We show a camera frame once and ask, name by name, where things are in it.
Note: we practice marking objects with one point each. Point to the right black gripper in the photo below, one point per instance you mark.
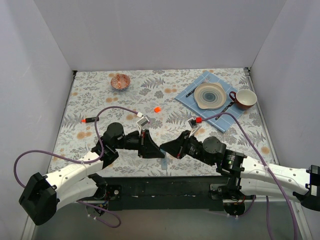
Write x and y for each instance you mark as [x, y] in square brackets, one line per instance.
[184, 145]

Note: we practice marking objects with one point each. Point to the red white mug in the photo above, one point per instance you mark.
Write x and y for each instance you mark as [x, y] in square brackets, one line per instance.
[243, 99]

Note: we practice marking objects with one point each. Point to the knife black handle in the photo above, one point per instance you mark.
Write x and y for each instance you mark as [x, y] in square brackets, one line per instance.
[225, 109]

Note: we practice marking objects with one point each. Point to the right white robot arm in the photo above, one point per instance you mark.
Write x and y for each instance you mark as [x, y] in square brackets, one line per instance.
[251, 176]

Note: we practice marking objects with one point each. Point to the black orange highlighter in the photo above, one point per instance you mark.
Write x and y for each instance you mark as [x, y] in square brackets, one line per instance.
[90, 119]

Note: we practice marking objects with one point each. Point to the blue checked cloth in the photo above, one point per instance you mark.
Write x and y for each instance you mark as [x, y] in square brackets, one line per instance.
[209, 98]

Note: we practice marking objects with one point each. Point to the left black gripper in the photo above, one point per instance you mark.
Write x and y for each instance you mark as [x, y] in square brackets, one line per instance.
[143, 144]

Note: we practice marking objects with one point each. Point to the red patterned small bowl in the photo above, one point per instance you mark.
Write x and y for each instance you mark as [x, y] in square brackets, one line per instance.
[120, 82]

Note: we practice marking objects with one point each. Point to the fork black handle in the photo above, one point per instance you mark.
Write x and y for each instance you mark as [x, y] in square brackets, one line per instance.
[206, 80]

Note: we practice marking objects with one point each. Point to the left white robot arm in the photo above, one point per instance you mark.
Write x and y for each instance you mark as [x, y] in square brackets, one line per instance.
[43, 195]

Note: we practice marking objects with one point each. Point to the light blue highlighter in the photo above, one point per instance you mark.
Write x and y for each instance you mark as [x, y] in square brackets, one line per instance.
[164, 161]

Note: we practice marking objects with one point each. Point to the beige plate blue rings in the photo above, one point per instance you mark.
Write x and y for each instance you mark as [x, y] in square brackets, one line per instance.
[209, 96]

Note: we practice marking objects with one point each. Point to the orange highlighter cap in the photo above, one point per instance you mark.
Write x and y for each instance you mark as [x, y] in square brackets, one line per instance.
[157, 109]

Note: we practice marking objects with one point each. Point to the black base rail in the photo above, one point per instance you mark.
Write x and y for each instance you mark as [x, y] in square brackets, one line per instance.
[213, 193]

